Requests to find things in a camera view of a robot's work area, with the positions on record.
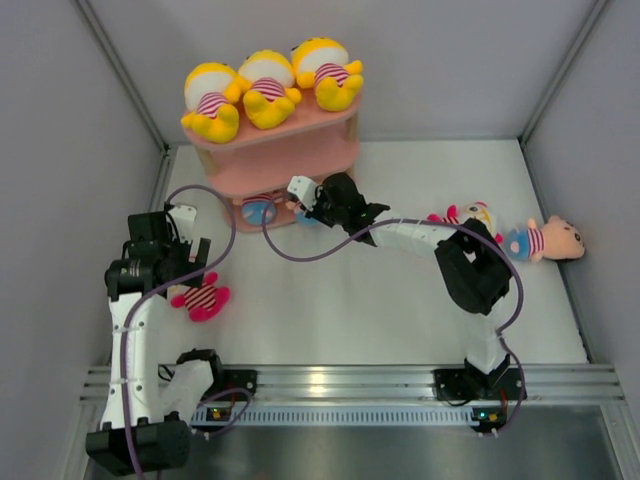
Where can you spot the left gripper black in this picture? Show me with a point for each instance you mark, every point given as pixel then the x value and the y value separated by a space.
pixel 188 266

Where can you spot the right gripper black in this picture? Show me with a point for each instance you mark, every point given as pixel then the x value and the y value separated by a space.
pixel 321 195

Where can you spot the boy doll plush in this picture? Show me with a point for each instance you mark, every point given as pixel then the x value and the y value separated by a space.
pixel 556 240
pixel 300 213
pixel 260 208

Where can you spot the white pink bear plush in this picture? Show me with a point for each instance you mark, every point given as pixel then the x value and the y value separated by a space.
pixel 456 214
pixel 205 302

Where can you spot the yellow frog plush toy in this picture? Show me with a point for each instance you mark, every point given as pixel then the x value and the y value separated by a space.
pixel 323 65

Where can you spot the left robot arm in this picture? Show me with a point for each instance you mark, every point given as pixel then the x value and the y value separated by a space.
pixel 145 426

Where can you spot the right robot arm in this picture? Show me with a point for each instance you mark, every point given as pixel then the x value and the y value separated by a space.
pixel 474 273

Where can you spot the boy doll plush in shelf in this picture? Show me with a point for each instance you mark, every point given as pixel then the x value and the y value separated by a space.
pixel 260 208

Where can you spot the pink three-tier shelf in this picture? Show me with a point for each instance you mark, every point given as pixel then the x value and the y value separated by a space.
pixel 311 142

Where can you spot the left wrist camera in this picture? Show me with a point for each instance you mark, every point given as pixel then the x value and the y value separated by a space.
pixel 181 219

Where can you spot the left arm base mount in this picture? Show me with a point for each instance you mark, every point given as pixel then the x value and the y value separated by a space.
pixel 228 382

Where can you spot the aluminium front rail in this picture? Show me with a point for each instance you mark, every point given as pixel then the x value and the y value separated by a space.
pixel 560 384

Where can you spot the white slotted cable duct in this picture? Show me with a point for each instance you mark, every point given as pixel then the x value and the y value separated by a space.
pixel 263 415

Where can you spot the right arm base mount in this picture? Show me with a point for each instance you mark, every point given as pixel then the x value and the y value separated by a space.
pixel 458 385

